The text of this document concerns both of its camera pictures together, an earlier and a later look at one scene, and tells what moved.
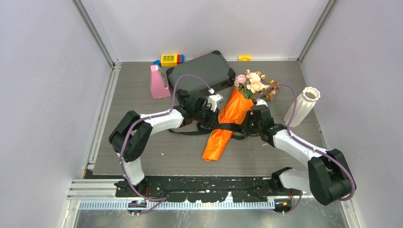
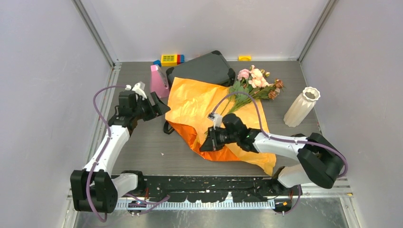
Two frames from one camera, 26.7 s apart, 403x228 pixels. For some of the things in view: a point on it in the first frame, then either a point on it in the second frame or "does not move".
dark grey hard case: [213, 68] does not move
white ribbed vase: [303, 106] does not move
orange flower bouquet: [247, 90] -> [188, 104]
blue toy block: [157, 62] does not move
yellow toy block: [169, 60] does not move
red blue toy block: [180, 59] does not move
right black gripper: [250, 115] -> [211, 144]
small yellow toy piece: [244, 58] does not move
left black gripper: [213, 116] -> [160, 108]
